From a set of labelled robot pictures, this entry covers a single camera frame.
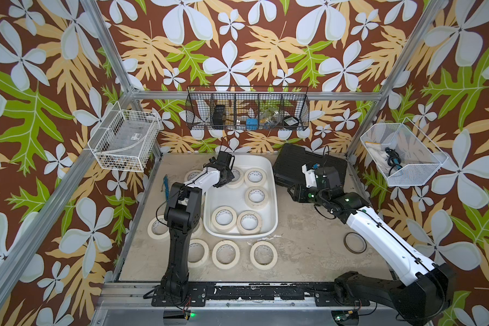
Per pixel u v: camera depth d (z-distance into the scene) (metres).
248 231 0.88
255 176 1.10
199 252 0.84
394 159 0.81
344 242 0.86
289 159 1.10
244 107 0.98
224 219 0.92
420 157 0.73
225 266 0.78
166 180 1.08
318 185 0.62
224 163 0.84
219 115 0.98
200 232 0.87
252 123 0.94
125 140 0.79
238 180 1.01
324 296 0.73
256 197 0.99
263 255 0.84
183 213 0.58
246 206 0.97
